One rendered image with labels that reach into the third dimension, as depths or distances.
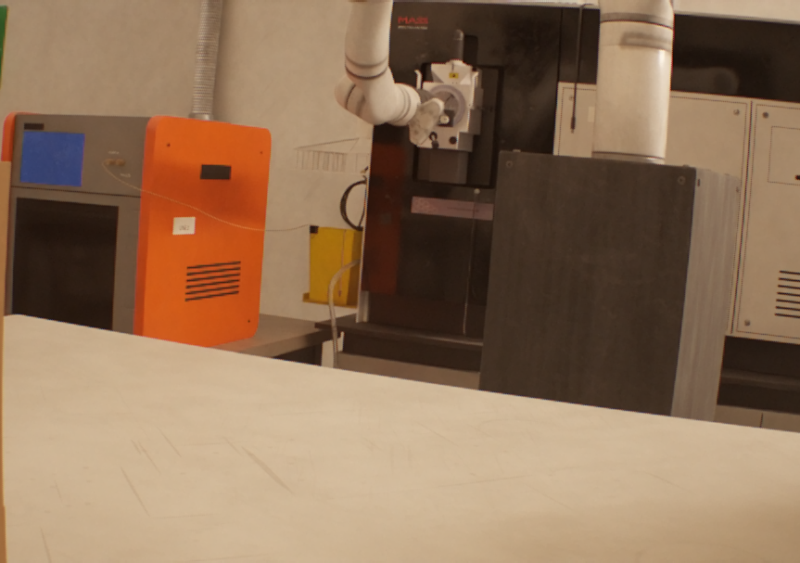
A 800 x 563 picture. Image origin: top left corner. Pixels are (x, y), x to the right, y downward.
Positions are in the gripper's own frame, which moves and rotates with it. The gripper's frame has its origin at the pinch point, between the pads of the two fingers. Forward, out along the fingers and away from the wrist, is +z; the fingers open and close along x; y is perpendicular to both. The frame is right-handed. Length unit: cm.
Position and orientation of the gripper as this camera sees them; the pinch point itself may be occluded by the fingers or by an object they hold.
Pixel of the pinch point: (443, 119)
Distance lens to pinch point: 209.5
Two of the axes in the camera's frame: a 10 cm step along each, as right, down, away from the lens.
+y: -7.9, -5.4, 2.8
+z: 3.7, -0.7, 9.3
